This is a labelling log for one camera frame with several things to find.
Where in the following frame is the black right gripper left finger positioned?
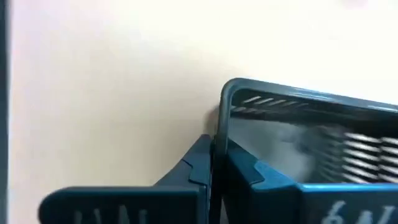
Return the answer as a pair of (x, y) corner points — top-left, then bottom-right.
(37, 133), (214, 224)

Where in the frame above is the black plastic basket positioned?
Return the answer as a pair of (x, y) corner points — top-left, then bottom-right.
(210, 77), (398, 224)

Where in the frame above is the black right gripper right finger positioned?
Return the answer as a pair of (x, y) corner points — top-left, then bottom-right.
(222, 139), (398, 224)

